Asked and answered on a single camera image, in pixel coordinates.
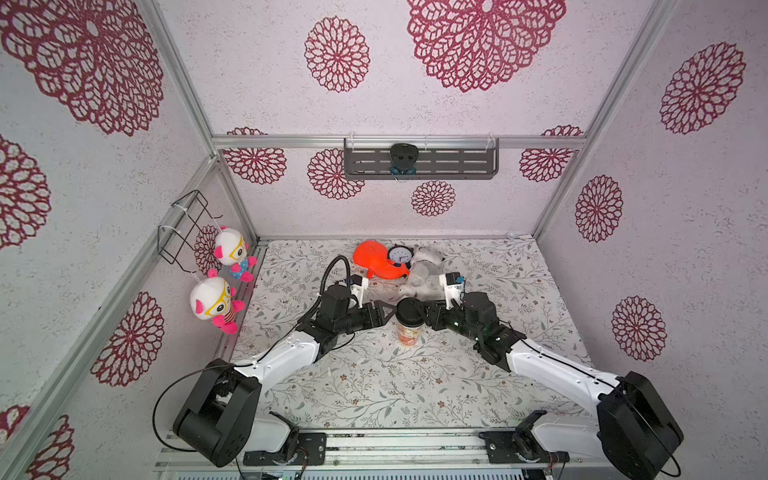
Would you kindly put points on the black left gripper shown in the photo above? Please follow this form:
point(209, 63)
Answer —
point(379, 320)

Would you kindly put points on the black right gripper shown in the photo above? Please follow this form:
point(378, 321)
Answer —
point(441, 314)

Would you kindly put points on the black cup lid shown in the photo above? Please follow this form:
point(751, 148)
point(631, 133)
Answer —
point(411, 312)

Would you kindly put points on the paper milk tea cup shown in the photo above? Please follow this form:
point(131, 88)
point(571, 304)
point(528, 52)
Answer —
point(408, 336)

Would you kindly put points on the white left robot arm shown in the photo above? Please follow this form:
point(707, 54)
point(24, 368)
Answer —
point(220, 418)

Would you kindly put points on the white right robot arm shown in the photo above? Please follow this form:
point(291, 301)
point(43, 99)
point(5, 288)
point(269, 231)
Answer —
point(629, 425)

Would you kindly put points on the grey white plush toy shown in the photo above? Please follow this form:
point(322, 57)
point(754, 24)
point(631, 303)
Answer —
point(423, 279)

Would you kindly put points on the orange plastic toy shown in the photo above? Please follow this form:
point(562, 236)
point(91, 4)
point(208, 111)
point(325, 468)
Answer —
point(373, 256)

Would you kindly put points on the small round clock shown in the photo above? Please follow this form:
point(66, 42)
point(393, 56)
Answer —
point(400, 255)

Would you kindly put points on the black object on shelf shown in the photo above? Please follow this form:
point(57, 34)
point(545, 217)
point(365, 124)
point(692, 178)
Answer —
point(403, 158)

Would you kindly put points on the upper pink white doll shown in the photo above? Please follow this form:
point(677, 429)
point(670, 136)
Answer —
point(232, 251)

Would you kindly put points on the pink white doll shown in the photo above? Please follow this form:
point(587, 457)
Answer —
point(232, 251)
point(214, 299)

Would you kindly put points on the lower pink white doll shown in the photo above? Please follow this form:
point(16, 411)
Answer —
point(214, 299)

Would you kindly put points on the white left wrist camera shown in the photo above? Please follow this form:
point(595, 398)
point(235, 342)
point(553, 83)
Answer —
point(358, 287)

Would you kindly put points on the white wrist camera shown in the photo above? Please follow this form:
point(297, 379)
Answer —
point(453, 284)
point(358, 287)

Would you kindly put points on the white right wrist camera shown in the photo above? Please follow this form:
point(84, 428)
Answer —
point(453, 284)

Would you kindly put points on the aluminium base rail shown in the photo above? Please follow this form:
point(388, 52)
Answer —
point(418, 453)

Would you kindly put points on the grey metal wall shelf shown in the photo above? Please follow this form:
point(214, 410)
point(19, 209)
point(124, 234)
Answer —
point(444, 164)

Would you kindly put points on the black wire basket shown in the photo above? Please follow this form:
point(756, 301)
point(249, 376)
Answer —
point(189, 242)

